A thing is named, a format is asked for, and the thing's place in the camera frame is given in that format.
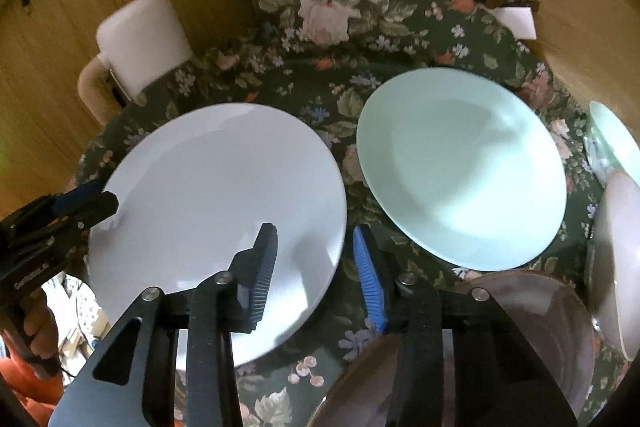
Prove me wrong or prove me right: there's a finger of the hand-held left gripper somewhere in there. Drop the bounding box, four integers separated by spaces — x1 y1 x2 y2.
60 191 120 230
50 181 103 214

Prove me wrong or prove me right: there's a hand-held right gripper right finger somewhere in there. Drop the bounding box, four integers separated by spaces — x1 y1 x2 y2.
352 225 581 427

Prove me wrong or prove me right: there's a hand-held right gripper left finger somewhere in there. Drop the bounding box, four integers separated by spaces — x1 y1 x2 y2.
47 223 279 427

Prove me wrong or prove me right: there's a white plate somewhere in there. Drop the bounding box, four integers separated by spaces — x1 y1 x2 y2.
87 103 348 365

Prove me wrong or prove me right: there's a large light green bowl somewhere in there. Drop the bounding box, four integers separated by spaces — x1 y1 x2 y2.
356 67 568 272

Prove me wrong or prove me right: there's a pinkish brown plate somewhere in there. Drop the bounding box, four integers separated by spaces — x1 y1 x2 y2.
305 271 597 427

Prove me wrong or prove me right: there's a person's left forearm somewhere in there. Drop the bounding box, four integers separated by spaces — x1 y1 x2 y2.
0 342 61 427

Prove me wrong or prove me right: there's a person's left hand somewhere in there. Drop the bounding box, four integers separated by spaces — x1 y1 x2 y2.
20 289 63 373

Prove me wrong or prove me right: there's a white patterned clutter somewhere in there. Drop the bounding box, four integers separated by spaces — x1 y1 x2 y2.
42 272 108 378

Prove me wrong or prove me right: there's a dark floral tablecloth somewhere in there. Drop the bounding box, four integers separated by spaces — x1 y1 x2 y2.
75 0 631 427

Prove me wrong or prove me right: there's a small light green bowl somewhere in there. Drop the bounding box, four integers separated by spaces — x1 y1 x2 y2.
587 99 640 188

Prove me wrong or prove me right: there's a small white paper note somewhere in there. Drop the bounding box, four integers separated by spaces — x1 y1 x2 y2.
492 7 538 42

